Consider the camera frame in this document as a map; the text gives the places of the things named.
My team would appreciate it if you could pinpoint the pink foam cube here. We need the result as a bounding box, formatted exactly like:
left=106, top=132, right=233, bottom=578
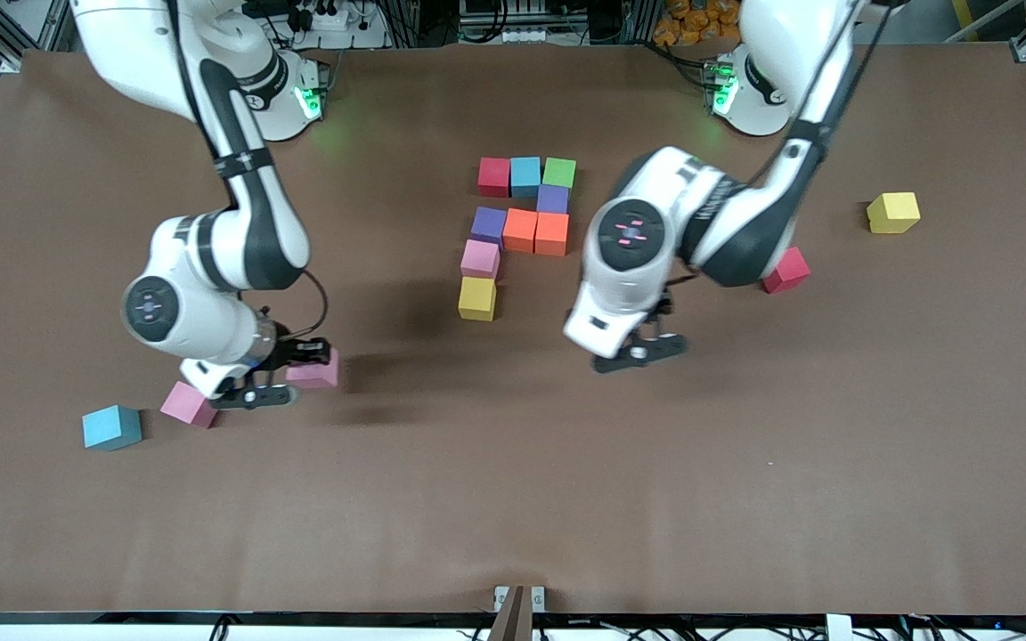
left=159, top=380, right=219, bottom=430
left=460, top=239, right=502, bottom=281
left=285, top=347, right=342, bottom=391

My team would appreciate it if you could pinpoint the orange foam cube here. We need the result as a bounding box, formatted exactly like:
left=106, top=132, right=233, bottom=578
left=534, top=212, right=570, bottom=258
left=502, top=208, right=539, bottom=255

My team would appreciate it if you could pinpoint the yellow foam cube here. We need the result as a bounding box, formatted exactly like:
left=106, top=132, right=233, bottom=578
left=866, top=191, right=922, bottom=235
left=457, top=276, right=498, bottom=322

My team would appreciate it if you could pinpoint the red foam cube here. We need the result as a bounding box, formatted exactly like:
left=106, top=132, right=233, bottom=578
left=762, top=247, right=812, bottom=295
left=477, top=158, right=512, bottom=199

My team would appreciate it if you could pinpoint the light blue foam cube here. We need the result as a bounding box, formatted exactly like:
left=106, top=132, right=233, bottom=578
left=509, top=157, right=542, bottom=199
left=81, top=404, right=143, bottom=452

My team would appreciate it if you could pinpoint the brown table cover sheet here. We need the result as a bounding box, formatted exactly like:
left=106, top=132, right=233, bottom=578
left=0, top=43, right=1026, bottom=615

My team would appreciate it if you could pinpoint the bag of oranges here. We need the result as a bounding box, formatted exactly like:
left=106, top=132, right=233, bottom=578
left=653, top=0, right=743, bottom=47

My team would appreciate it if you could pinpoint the grey metal bracket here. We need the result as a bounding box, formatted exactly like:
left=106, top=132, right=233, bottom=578
left=493, top=585, right=547, bottom=641

